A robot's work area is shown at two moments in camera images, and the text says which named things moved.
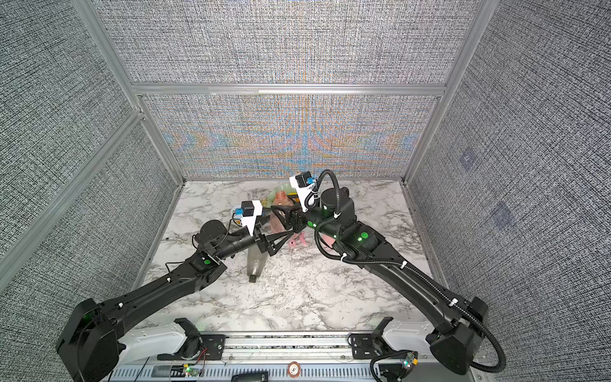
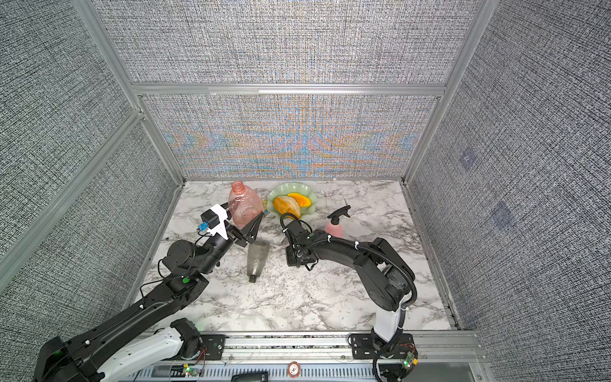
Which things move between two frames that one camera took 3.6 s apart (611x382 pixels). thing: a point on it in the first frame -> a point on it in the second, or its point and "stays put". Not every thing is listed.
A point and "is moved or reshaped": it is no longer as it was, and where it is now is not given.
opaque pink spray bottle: (281, 200) is moved or reshaped
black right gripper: (295, 216) -> (289, 258)
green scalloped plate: (286, 187) stays put
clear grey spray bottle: (255, 262) stays put
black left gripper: (265, 244) -> (241, 237)
